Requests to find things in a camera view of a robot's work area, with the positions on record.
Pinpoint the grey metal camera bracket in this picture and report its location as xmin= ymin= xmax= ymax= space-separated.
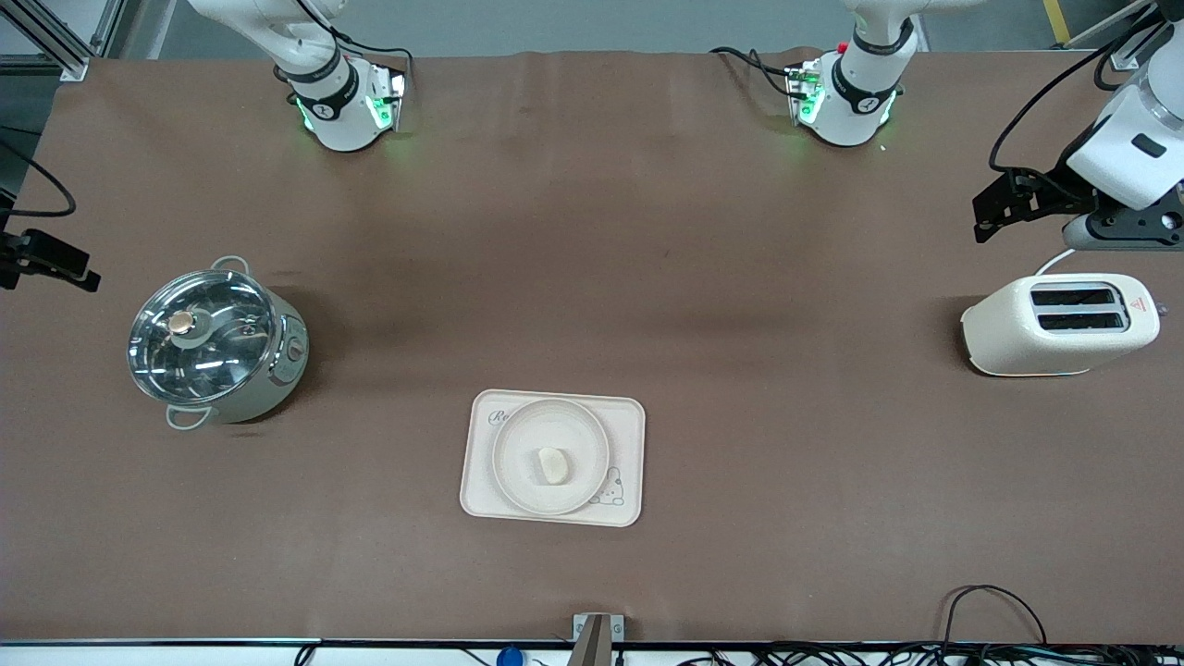
xmin=572 ymin=612 xmax=625 ymax=666

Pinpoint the glass pot lid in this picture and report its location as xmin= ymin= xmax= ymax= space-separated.
xmin=128 ymin=269 xmax=280 ymax=406

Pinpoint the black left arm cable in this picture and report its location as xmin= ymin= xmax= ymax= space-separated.
xmin=988 ymin=26 xmax=1159 ymax=177

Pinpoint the black arm base cable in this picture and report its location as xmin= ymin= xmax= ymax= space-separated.
xmin=296 ymin=0 xmax=415 ymax=90
xmin=710 ymin=46 xmax=798 ymax=99

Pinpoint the round cream plate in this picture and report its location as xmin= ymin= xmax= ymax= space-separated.
xmin=492 ymin=398 xmax=611 ymax=517

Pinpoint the cream two-slot toaster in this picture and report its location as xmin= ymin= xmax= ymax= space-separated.
xmin=960 ymin=273 xmax=1163 ymax=378

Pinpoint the steel electric cooking pot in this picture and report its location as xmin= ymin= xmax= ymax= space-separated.
xmin=128 ymin=256 xmax=310 ymax=432

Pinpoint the black looped cable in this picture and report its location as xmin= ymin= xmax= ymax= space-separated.
xmin=942 ymin=584 xmax=1049 ymax=648

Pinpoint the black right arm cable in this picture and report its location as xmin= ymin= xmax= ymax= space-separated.
xmin=0 ymin=139 xmax=77 ymax=219

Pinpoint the aluminium frame profile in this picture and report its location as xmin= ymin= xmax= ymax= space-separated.
xmin=0 ymin=0 xmax=127 ymax=80
xmin=1105 ymin=0 xmax=1184 ymax=71

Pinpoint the brown table mat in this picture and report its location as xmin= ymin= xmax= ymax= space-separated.
xmin=0 ymin=48 xmax=1184 ymax=646

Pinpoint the black cable bundle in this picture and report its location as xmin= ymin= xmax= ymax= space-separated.
xmin=647 ymin=642 xmax=1184 ymax=666

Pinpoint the cream rabbit print tray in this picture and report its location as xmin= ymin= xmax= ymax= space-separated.
xmin=459 ymin=388 xmax=647 ymax=529

